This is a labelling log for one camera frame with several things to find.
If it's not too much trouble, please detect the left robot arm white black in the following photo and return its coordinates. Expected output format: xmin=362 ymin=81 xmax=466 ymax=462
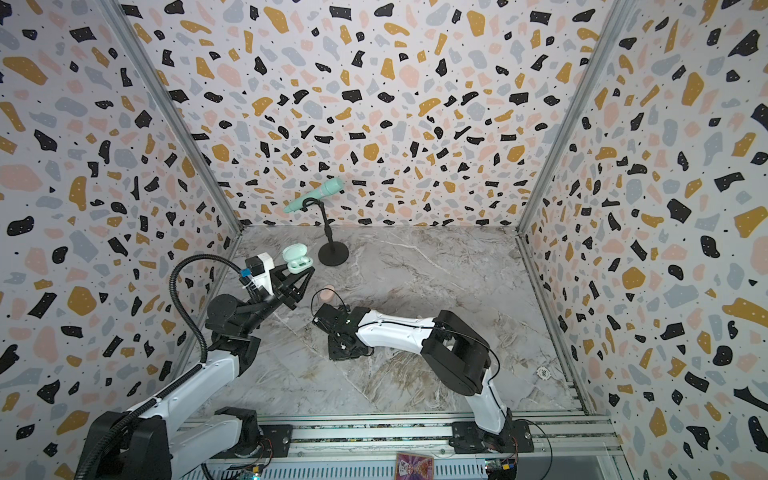
xmin=75 ymin=255 xmax=314 ymax=479

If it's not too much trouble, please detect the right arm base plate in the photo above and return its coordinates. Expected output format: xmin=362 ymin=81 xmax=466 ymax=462
xmin=448 ymin=419 xmax=534 ymax=454

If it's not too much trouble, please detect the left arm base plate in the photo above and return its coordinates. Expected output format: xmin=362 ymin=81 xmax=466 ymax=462
xmin=212 ymin=424 xmax=294 ymax=463

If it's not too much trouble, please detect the mint green microphone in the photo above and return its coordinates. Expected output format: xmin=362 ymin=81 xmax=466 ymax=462
xmin=284 ymin=178 xmax=344 ymax=213

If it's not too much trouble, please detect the pink earbud charging case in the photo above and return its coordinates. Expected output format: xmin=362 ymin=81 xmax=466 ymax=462
xmin=318 ymin=287 xmax=335 ymax=302

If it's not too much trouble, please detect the black microphone stand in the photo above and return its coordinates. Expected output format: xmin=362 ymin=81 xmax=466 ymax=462
xmin=302 ymin=198 xmax=349 ymax=267

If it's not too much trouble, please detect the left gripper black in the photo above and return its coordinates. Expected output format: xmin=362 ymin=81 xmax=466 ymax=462
xmin=245 ymin=262 xmax=316 ymax=340

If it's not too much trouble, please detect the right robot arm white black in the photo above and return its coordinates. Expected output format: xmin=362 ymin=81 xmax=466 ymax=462
xmin=313 ymin=304 xmax=508 ymax=436

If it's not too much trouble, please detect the colourful card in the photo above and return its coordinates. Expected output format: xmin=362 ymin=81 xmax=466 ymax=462
xmin=394 ymin=453 xmax=435 ymax=480

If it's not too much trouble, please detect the mint green earbud charging case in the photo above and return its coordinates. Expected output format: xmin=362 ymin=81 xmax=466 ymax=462
xmin=282 ymin=243 xmax=313 ymax=275

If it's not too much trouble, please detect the aluminium rail frame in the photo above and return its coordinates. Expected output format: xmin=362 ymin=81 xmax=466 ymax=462
xmin=180 ymin=411 xmax=633 ymax=479

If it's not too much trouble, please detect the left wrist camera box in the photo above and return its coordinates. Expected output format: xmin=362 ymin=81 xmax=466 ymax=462
xmin=239 ymin=253 xmax=275 ymax=303

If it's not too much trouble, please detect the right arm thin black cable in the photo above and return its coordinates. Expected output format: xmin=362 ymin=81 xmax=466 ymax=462
xmin=308 ymin=286 xmax=556 ymax=480

